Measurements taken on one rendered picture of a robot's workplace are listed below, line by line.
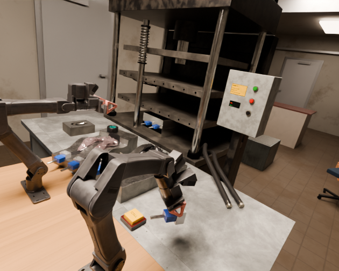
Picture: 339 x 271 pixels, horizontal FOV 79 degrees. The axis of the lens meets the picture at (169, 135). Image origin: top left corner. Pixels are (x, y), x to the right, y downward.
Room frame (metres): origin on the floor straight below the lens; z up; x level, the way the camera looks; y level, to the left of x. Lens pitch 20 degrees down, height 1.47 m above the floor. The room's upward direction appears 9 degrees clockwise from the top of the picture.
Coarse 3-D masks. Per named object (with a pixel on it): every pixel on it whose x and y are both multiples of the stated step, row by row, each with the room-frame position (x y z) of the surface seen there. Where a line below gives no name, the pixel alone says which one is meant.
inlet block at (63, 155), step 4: (60, 152) 1.04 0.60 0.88; (64, 152) 1.05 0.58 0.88; (68, 152) 1.05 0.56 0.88; (56, 156) 1.01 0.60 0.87; (60, 156) 1.01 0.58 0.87; (64, 156) 1.02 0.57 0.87; (68, 156) 1.04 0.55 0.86; (56, 160) 0.99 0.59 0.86; (60, 160) 0.99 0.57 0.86; (64, 160) 1.02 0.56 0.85
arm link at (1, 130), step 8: (0, 104) 0.69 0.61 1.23; (8, 104) 0.72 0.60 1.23; (16, 104) 0.74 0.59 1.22; (24, 104) 0.76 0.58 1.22; (32, 104) 0.78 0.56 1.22; (40, 104) 0.81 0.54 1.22; (48, 104) 0.83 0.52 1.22; (56, 104) 0.85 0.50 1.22; (0, 112) 0.69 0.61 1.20; (8, 112) 0.72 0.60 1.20; (16, 112) 0.74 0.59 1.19; (24, 112) 0.76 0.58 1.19; (32, 112) 0.78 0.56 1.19; (40, 112) 0.81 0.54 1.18; (48, 112) 0.83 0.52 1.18; (56, 112) 0.85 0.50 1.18; (64, 112) 0.87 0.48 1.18; (0, 120) 0.69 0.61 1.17; (0, 128) 0.68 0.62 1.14
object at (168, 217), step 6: (174, 210) 0.64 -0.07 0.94; (180, 210) 0.64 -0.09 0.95; (150, 216) 0.60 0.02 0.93; (156, 216) 0.61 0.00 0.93; (162, 216) 0.61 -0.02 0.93; (168, 216) 0.61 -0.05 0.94; (174, 216) 0.62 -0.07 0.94; (168, 222) 0.61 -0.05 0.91; (174, 222) 0.62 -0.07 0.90; (180, 222) 0.62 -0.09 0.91
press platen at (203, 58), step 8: (128, 48) 2.20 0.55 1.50; (136, 48) 2.12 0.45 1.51; (152, 48) 1.97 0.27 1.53; (168, 56) 2.05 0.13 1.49; (176, 56) 1.78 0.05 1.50; (184, 56) 1.73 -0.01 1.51; (192, 56) 1.68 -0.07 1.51; (200, 56) 1.64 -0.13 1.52; (208, 56) 1.59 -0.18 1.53; (224, 64) 1.66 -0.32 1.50; (232, 64) 1.76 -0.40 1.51; (240, 64) 1.86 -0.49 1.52; (248, 64) 1.98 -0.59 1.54
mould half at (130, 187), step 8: (144, 144) 1.23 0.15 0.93; (136, 152) 1.14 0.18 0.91; (184, 168) 1.16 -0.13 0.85; (96, 176) 0.94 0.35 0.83; (136, 176) 0.91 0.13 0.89; (144, 176) 0.93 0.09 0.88; (152, 176) 0.94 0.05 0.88; (128, 184) 0.83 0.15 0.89; (136, 184) 0.86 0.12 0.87; (144, 184) 0.90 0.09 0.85; (152, 184) 0.95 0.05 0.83; (120, 192) 0.80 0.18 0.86; (128, 192) 0.83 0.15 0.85; (136, 192) 0.87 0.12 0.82; (120, 200) 0.80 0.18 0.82
